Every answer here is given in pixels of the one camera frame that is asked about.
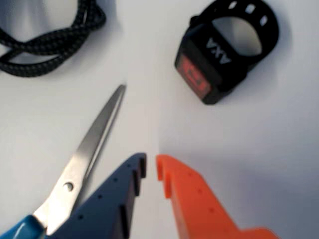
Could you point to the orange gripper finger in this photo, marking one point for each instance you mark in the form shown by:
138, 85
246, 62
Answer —
197, 206

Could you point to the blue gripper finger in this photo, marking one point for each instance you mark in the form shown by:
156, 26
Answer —
104, 209

